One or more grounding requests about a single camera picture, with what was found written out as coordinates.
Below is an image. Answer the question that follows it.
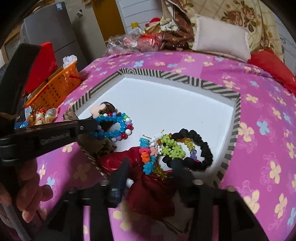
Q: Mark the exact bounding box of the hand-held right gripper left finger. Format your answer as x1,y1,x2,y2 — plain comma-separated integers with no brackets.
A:
39,158,130,241

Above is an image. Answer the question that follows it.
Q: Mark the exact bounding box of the multicoloured flower bracelet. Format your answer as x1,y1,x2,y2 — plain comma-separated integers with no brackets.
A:
139,137,163,176

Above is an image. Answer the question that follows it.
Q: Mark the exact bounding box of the grey refrigerator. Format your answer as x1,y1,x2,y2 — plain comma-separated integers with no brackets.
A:
20,0,110,59

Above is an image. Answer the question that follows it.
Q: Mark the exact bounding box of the cream floral quilt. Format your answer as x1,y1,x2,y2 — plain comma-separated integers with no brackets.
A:
162,0,285,62

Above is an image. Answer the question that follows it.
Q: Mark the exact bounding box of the clear plastic bag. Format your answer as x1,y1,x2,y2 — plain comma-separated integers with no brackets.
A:
105,26,165,56

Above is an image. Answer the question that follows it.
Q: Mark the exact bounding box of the red cushion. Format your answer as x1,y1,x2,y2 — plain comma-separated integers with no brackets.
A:
248,49,296,93

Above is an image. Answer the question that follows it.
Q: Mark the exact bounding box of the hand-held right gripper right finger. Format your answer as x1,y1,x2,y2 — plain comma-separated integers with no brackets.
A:
171,158,270,241

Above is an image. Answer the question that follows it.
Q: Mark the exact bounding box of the brown floral quilt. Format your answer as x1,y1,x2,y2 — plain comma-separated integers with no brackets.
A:
159,15,197,51

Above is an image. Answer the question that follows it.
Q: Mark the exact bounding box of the dark brown scrunchie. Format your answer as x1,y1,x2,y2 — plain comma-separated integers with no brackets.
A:
102,101,117,114

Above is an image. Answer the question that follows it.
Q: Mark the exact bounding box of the red ribbon bow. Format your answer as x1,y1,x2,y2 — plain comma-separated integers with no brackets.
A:
96,148,179,219

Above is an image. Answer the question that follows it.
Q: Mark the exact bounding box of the orange plastic basket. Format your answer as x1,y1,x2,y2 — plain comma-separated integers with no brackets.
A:
25,61,83,111

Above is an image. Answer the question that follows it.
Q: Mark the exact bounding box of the green flower bracelet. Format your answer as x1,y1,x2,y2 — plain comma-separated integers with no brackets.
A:
160,135,186,160

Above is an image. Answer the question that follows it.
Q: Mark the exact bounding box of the blue foil wrapper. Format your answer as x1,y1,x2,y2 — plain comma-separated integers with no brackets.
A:
14,120,29,130

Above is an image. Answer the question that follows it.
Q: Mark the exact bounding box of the black scrunchie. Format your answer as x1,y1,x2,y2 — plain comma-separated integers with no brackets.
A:
161,128,213,172

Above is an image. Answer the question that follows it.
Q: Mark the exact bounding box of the decorated egg ornament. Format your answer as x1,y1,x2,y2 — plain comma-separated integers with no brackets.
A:
45,107,59,124
33,112,46,126

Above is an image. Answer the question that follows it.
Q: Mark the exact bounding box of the orange bead bracelet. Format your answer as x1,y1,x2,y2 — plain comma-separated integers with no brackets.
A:
154,133,197,179

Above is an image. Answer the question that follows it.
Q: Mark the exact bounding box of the white tissue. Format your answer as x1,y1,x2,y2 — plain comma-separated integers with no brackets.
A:
62,54,78,69

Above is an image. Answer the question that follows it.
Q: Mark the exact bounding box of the white slatted headboard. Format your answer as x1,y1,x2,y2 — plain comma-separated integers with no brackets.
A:
115,0,167,36

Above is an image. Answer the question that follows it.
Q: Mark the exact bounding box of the striped cardboard box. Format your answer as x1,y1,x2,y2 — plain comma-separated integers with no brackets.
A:
63,68,241,189

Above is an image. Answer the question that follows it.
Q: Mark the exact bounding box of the red plush toy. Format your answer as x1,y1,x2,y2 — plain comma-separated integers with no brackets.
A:
145,17,163,29

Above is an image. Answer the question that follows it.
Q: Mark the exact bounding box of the person's left hand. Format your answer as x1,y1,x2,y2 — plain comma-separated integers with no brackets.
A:
0,159,54,223

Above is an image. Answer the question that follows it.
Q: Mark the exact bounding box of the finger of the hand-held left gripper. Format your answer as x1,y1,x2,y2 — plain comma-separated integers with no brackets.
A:
13,118,98,163

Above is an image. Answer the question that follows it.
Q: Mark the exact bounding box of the blue bead bracelet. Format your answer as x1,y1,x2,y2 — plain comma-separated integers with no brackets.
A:
89,112,135,142

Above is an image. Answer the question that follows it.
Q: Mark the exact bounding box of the brown burlap bow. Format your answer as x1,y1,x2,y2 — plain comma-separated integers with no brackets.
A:
63,111,117,157

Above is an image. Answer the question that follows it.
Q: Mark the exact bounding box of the white pillow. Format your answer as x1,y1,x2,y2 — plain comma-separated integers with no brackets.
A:
191,13,252,62

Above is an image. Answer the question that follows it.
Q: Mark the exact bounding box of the red paper box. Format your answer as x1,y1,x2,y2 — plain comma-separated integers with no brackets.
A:
24,42,59,93

